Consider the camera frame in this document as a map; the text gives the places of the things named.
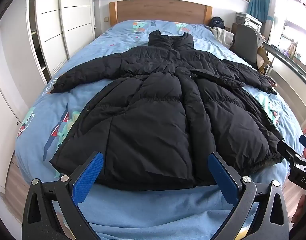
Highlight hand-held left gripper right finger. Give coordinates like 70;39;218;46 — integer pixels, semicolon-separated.
208;152;291;240

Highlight wooden headboard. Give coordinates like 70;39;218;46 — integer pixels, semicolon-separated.
109;0;213;27

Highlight bed with blue printed sheet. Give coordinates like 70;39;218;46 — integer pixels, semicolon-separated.
14;19;306;240

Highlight beige cloth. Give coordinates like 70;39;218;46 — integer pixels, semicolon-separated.
212;27;235;51

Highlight long teal curtain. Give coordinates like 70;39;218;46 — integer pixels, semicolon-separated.
249;0;279;22

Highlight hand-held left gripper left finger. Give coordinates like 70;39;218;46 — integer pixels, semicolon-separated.
22;151;105;240

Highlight grey chair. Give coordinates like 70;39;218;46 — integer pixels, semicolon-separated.
232;24;260;65

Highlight white printer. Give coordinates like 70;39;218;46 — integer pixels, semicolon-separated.
243;12;264;35

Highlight black puffer coat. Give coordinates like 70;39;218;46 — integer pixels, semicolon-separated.
50;29;284;191

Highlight white wardrobe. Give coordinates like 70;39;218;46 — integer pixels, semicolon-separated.
0;0;96;190

